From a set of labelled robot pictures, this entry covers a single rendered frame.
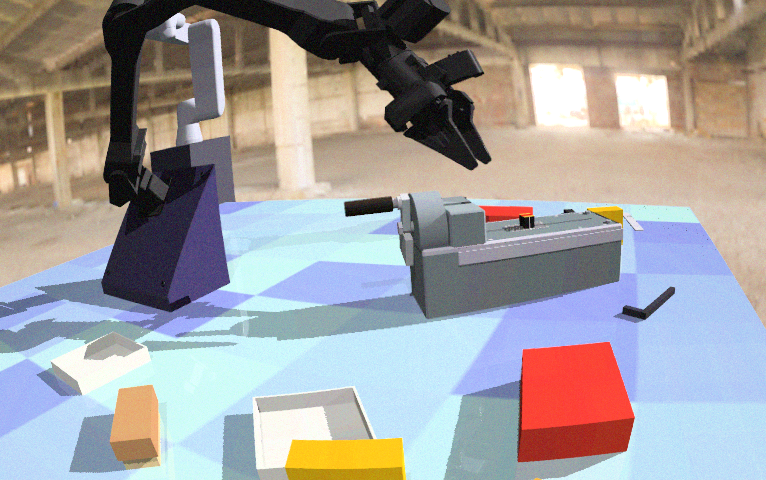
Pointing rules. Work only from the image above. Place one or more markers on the red block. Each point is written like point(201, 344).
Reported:
point(502, 213)
point(573, 403)

